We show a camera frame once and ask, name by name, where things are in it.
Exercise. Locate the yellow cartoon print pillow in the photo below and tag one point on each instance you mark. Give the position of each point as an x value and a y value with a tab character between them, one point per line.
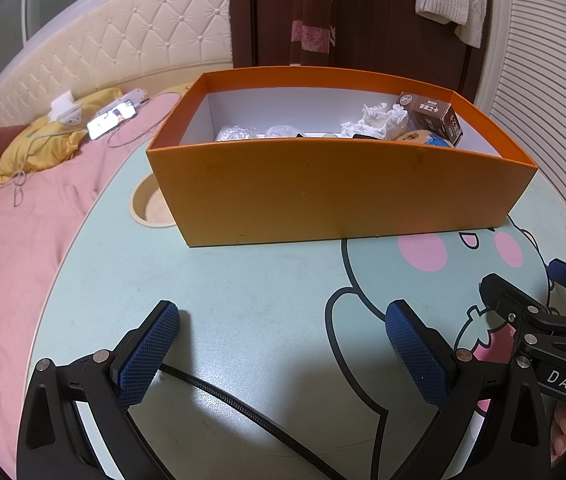
178	88

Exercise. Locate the pink blanket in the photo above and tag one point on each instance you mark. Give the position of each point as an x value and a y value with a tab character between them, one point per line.
28	240

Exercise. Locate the clear glass ball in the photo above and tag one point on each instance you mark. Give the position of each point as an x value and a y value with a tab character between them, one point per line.
280	131

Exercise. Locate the white power strip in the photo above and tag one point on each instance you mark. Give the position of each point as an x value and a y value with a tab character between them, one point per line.
133	96

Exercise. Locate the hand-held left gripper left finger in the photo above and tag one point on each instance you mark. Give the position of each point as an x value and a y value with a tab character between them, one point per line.
148	350

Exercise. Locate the striped red scarf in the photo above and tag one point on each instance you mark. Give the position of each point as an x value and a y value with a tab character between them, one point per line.
313	15

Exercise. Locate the crumpled white tissue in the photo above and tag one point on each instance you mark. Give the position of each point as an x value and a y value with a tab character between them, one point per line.
378	120

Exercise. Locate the plain yellow pillow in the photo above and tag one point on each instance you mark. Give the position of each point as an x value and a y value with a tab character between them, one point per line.
38	152

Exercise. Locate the clear bubble wrap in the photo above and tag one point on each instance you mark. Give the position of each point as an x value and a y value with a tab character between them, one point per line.
235	133

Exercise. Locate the dark brown door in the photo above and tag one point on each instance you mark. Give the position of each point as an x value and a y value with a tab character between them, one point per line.
378	35

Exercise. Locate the cartoon print desktop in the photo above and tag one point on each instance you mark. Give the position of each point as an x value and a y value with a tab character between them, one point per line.
263	280

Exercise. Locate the brown card box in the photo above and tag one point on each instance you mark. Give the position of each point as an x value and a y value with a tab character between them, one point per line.
435	117

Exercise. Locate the orange cardboard box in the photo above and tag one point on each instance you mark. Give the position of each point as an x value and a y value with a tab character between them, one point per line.
313	195

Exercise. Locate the cream tufted headboard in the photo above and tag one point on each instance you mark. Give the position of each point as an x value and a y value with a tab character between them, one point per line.
138	45

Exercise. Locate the white tissue boxes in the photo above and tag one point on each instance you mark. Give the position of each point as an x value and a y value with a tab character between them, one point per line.
70	117

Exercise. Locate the tan cartoon figure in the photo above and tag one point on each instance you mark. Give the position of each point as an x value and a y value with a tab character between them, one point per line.
420	137

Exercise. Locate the white ribbed panel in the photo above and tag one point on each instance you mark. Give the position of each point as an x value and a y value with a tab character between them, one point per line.
548	60

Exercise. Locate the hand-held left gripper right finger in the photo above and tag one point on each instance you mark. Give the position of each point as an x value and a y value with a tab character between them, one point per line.
413	355

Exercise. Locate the white charger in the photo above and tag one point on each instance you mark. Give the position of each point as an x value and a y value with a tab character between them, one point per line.
64	101

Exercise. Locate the person's right hand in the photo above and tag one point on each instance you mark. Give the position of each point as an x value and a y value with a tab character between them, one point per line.
561	430

